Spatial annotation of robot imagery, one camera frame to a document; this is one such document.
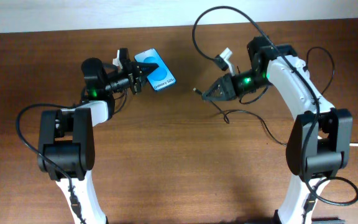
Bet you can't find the blue Galaxy smartphone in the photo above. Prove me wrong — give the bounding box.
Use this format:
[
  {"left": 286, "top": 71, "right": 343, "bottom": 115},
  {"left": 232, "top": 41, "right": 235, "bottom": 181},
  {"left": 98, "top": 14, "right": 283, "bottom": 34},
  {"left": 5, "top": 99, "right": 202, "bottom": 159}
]
[{"left": 134, "top": 48, "right": 176, "bottom": 91}]

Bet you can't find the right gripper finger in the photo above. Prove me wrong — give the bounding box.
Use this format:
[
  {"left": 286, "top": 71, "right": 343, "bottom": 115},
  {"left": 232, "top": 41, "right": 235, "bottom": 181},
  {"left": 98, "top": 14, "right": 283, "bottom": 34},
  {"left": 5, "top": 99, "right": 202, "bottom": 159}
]
[
  {"left": 201, "top": 90, "right": 237, "bottom": 101},
  {"left": 206, "top": 74, "right": 234, "bottom": 93}
]

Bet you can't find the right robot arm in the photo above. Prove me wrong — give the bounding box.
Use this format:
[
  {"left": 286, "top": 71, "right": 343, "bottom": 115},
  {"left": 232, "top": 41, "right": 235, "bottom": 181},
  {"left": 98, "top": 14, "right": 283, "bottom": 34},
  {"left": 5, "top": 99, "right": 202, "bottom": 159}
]
[{"left": 201, "top": 37, "right": 358, "bottom": 223}]

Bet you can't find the black USB charging cable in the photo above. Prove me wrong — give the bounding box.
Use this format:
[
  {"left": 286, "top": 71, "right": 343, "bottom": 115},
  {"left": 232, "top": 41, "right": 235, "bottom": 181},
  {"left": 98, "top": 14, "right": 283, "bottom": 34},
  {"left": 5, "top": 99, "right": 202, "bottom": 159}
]
[{"left": 192, "top": 47, "right": 336, "bottom": 147}]

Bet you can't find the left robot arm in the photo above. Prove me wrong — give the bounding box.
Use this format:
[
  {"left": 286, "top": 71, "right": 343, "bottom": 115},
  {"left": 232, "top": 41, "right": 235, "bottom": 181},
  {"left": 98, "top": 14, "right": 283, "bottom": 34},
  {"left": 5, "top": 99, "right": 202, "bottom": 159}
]
[{"left": 38, "top": 48, "right": 160, "bottom": 224}]

